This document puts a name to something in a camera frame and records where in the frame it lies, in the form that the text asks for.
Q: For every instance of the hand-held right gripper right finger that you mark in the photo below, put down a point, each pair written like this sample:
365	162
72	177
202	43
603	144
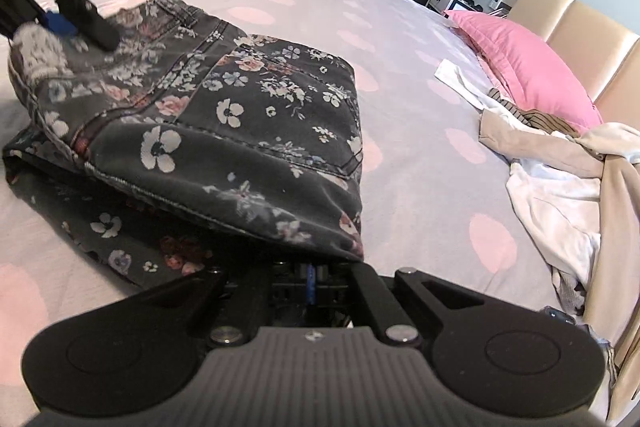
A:
375	297

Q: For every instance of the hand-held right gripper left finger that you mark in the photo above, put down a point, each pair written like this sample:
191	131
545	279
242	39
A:
240	307

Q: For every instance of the olive striped garment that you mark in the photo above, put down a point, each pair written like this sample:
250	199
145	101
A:
545	122

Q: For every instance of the cream garment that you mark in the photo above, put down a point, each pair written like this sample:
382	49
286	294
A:
615	139

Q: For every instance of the beige ribbed garment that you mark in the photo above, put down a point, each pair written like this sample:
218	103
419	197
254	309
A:
525	142

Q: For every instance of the white garment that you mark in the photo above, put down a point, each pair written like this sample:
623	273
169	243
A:
550	207

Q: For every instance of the cream padded headboard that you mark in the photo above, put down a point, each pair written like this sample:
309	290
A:
575	22

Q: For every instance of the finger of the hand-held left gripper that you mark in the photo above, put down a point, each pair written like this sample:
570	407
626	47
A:
95	27
60	24

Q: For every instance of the light beige sweatshirt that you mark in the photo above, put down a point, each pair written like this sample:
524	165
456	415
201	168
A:
620	217

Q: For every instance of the polka-dot bed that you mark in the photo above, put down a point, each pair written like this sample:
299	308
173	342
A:
400	57

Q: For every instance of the dark floral pants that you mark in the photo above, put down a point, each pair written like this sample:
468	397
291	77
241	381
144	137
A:
225	132

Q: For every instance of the pink pillow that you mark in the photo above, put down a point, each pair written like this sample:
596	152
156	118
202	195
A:
525	67

